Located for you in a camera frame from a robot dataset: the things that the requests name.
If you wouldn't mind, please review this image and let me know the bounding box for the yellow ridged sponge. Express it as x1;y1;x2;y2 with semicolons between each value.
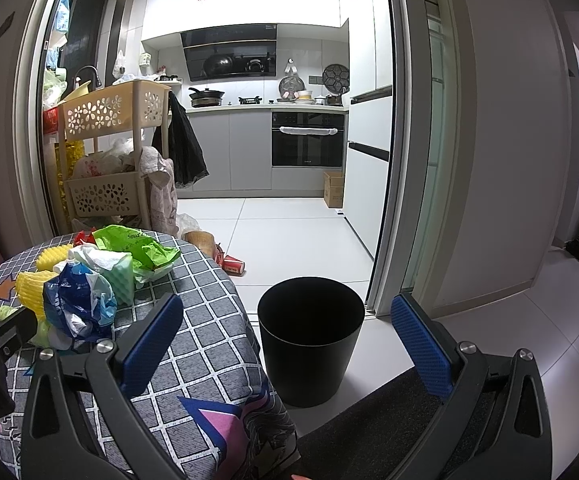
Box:
35;244;73;271
15;271;57;321

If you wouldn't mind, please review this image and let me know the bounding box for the blue white bag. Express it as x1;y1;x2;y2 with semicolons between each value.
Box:
43;260;118;342

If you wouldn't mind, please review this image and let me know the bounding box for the green white sponge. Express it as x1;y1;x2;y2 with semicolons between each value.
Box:
96;250;135;306

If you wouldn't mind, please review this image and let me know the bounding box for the green plastic bag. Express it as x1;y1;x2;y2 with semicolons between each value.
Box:
93;224;181;287

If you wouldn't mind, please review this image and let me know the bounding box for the red snack wrapper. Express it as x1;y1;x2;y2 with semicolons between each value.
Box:
72;230;96;246

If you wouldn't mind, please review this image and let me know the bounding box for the grey checked tablecloth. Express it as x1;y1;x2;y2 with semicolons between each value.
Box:
0;231;300;479

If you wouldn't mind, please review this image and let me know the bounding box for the black trash bin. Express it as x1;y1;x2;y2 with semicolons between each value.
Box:
257;276;365;408

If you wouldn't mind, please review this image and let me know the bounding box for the brown bread bag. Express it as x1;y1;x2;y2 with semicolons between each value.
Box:
184;231;216;259

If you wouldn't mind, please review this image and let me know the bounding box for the pink floral cloth bag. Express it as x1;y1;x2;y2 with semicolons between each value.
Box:
138;146;178;236

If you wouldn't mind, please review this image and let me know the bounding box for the beige plastic storage rack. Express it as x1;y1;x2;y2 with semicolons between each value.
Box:
57;79;169;229

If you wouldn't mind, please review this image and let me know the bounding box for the cardboard box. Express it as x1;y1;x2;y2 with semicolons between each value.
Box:
323;171;345;209

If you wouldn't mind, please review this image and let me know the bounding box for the black hanging cloth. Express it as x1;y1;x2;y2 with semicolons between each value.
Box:
168;92;209;188

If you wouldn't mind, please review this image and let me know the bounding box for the white refrigerator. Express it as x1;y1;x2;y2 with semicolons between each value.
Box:
343;87;393;258

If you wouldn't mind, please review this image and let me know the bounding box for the black built-in oven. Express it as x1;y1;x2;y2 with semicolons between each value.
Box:
272;112;346;168

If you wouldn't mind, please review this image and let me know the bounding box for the black wok on stove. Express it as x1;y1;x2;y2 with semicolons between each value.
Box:
188;87;224;107

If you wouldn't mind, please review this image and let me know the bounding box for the black range hood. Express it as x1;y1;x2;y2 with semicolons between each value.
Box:
181;23;277;81

